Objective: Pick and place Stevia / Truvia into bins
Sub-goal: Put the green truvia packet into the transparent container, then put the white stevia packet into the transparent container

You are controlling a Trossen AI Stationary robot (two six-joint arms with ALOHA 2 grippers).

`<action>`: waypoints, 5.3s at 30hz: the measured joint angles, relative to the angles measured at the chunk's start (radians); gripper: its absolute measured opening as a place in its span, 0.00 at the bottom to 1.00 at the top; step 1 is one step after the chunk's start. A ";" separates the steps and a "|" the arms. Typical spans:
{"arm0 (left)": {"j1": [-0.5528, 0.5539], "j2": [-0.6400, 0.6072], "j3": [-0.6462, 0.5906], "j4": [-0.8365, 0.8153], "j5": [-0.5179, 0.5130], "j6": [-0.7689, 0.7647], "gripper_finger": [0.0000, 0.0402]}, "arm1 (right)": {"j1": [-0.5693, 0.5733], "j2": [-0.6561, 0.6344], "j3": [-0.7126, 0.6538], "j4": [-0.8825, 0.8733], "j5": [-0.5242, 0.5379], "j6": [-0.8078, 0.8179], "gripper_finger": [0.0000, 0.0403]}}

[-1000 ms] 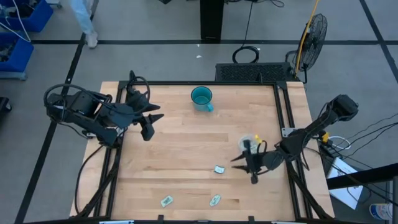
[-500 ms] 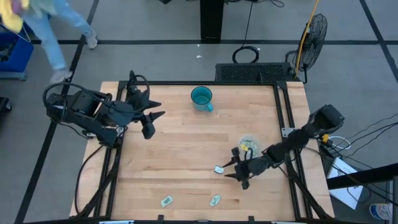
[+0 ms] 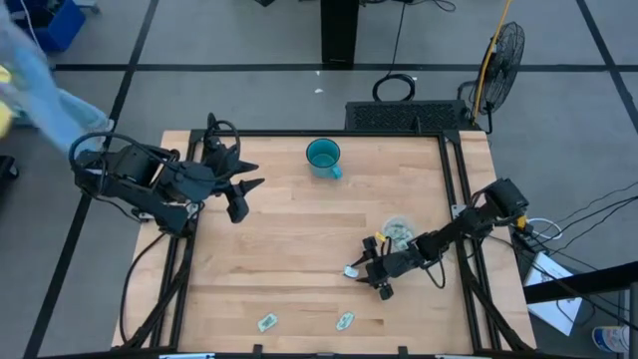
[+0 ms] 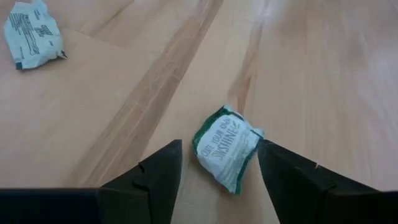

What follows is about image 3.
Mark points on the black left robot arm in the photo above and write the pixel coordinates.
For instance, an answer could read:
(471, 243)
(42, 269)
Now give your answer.
(139, 174)

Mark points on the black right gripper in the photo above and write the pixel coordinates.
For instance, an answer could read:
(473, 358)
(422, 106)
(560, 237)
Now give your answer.
(394, 264)

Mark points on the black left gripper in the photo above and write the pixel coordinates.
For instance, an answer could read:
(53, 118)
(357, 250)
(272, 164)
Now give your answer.
(219, 172)

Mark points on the teal mug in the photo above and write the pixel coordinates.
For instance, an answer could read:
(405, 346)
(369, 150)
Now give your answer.
(324, 158)

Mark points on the person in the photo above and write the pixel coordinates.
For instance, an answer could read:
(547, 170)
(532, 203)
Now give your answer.
(45, 100)

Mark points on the black floor fan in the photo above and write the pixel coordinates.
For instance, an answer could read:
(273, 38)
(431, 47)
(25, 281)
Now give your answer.
(503, 65)

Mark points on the yellow tag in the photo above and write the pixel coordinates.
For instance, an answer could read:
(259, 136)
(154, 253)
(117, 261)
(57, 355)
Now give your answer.
(380, 236)

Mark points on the blue storage bin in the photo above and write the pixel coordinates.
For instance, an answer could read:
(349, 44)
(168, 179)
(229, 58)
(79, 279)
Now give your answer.
(65, 25)

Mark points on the black perforated computer case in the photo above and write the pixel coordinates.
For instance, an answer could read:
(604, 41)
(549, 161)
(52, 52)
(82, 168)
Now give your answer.
(399, 115)

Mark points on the clear plastic container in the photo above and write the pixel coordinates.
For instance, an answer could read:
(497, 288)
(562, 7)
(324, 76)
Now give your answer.
(391, 222)

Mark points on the black rectangular column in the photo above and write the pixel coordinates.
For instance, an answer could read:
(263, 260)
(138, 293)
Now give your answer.
(339, 30)

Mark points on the white blue shoe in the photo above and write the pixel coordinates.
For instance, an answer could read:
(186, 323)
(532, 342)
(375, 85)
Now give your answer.
(610, 339)

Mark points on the white paper sheet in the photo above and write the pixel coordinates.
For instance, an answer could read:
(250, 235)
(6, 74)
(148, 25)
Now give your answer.
(553, 304)

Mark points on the black bar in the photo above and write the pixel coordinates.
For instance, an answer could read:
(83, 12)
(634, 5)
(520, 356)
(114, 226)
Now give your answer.
(573, 286)

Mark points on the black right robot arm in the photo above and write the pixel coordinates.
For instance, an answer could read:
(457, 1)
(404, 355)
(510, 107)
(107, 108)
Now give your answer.
(506, 199)

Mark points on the black aluminium table frame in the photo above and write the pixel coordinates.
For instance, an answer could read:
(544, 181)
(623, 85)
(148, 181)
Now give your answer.
(319, 133)

